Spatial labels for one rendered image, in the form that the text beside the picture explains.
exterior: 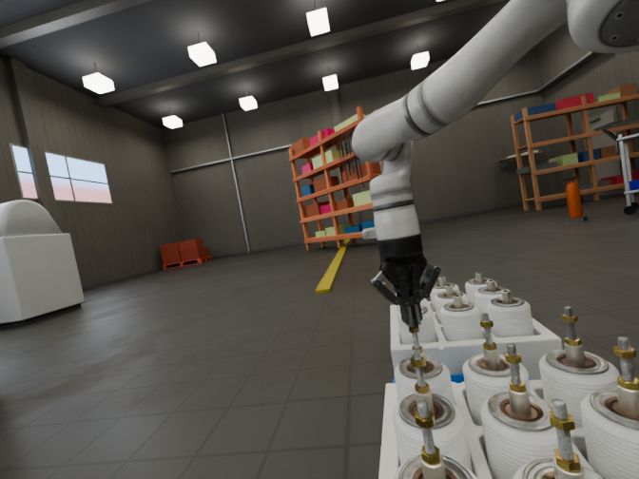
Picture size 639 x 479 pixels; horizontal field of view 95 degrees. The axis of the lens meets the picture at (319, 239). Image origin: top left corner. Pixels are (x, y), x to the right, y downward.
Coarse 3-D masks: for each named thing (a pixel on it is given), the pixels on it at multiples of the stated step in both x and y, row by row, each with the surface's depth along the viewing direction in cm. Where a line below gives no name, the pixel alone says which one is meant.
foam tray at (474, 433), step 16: (464, 384) 57; (384, 400) 57; (464, 400) 53; (384, 416) 52; (464, 416) 49; (384, 432) 48; (480, 432) 45; (576, 432) 42; (384, 448) 45; (480, 448) 42; (576, 448) 39; (384, 464) 42; (480, 464) 39
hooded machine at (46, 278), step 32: (0, 224) 337; (32, 224) 364; (0, 256) 331; (32, 256) 354; (64, 256) 390; (0, 288) 335; (32, 288) 349; (64, 288) 383; (0, 320) 338; (32, 320) 347
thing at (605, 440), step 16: (592, 416) 36; (592, 432) 36; (608, 432) 34; (624, 432) 33; (592, 448) 36; (608, 448) 34; (624, 448) 33; (592, 464) 37; (608, 464) 34; (624, 464) 33
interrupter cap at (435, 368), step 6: (402, 360) 56; (408, 360) 55; (426, 360) 54; (432, 360) 54; (402, 366) 54; (408, 366) 54; (432, 366) 52; (438, 366) 52; (402, 372) 52; (408, 372) 51; (414, 372) 51; (426, 372) 51; (432, 372) 50; (438, 372) 50; (414, 378) 50; (426, 378) 49
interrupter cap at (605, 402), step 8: (600, 392) 38; (608, 392) 38; (616, 392) 38; (592, 400) 37; (600, 400) 37; (608, 400) 37; (616, 400) 37; (600, 408) 36; (608, 408) 36; (616, 408) 36; (608, 416) 34; (616, 416) 34; (624, 416) 34; (632, 416) 34; (624, 424) 33; (632, 424) 33
